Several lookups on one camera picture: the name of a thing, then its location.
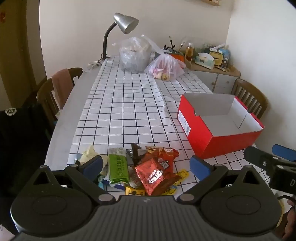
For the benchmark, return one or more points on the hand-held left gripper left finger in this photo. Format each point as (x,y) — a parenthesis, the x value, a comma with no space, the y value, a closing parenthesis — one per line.
(93,165)

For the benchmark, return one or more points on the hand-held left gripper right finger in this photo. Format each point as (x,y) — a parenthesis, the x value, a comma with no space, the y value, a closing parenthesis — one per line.
(200,166)

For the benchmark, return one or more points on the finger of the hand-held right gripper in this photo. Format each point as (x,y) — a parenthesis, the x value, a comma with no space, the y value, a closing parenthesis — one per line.
(255,155)
(283,150)

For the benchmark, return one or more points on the cream pastry packet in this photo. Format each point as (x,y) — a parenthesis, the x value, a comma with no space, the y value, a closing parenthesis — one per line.
(89,154)

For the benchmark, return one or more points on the yellow sachet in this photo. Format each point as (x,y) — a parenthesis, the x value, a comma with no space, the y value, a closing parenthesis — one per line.
(181,176)

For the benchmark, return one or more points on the green snack packet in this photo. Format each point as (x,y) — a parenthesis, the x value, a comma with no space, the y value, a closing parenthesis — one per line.
(118,166)

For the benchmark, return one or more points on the red cardboard box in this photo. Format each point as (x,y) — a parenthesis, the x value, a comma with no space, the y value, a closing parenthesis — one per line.
(222,143)

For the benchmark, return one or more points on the brown snack packet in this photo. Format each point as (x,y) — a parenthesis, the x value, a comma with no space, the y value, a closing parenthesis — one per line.
(171,182)

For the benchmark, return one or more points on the orange chip packet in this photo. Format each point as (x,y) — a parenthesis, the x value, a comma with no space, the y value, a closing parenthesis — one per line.
(166,154)

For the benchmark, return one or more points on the dark brown wrapper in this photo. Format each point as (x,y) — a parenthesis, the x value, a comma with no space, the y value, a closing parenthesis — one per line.
(136,153)

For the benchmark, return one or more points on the red cookie packet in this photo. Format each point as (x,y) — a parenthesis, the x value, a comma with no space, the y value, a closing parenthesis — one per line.
(150,176)

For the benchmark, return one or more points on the person's right hand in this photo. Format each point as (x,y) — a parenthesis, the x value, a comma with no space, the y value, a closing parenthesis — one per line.
(290,222)

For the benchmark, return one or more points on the wooden chair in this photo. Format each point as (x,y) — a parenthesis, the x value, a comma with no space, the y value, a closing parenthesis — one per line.
(252,92)
(45,92)

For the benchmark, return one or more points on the checkered white tablecloth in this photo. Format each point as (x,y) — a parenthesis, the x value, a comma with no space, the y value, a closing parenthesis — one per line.
(127,111)

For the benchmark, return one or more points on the black jacket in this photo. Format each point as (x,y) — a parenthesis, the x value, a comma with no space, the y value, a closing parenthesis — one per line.
(20,143)

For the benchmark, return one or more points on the white cabinet with wooden top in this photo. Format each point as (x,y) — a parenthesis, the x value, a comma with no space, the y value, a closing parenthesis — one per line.
(222,81)

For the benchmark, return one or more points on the pink cloth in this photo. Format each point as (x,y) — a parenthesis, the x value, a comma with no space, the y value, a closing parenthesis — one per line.
(62,88)

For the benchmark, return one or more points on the small white packets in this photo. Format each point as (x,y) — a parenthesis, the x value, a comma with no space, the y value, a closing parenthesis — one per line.
(93,65)

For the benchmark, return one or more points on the tissue box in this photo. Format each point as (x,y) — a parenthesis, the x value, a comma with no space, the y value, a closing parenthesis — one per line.
(204,61)

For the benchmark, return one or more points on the pink plastic bag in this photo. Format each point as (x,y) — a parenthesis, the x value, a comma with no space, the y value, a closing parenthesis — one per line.
(164,67)

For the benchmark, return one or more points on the yellow tissue holder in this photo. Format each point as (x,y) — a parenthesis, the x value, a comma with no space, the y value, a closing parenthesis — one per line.
(216,56)

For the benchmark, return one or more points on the orange container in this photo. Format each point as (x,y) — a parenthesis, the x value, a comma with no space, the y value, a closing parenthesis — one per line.
(177,56)

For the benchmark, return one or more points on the white tube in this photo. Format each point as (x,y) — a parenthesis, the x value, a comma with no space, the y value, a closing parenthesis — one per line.
(218,46)

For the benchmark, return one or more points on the large clear plastic bag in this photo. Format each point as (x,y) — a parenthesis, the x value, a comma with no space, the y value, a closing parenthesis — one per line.
(134,58)

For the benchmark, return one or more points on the amber bottle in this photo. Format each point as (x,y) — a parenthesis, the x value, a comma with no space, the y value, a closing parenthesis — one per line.
(189,52)

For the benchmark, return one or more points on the paintbrush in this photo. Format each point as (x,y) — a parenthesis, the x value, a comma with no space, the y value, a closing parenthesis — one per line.
(171,41)
(181,45)

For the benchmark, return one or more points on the black branch-shaped stand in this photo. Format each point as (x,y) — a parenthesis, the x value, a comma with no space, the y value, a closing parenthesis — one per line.
(170,47)

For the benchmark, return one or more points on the silver desk lamp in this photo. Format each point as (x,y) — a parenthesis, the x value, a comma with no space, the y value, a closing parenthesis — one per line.
(124,23)

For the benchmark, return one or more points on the wooden wall shelf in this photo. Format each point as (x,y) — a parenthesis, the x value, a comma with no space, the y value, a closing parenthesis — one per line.
(210,2)

